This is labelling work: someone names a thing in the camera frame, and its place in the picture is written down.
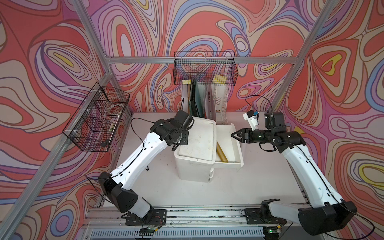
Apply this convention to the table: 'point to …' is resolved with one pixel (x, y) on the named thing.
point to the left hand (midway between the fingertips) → (182, 138)
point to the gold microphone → (221, 153)
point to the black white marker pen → (147, 169)
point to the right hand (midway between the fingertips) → (236, 139)
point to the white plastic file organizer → (206, 100)
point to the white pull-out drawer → (230, 146)
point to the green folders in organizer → (196, 98)
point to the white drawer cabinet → (196, 161)
